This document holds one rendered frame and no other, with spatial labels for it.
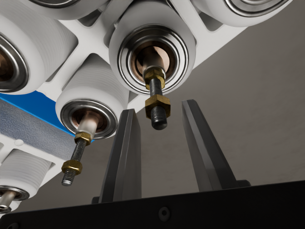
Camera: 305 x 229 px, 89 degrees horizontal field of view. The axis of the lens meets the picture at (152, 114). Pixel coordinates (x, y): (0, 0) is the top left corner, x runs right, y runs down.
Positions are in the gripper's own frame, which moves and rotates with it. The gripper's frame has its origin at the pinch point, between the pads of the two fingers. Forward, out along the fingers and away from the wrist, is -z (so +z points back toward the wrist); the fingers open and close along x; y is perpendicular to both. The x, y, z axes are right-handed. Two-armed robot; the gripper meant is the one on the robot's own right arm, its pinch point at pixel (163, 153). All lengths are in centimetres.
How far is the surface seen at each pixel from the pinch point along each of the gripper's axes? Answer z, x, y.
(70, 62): -18.4, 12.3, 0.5
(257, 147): -36, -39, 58
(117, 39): -11.4, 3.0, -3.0
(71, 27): -18.4, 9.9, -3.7
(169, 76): -11.1, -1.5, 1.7
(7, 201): -9.3, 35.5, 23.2
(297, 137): -36, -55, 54
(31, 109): -25.3, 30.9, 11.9
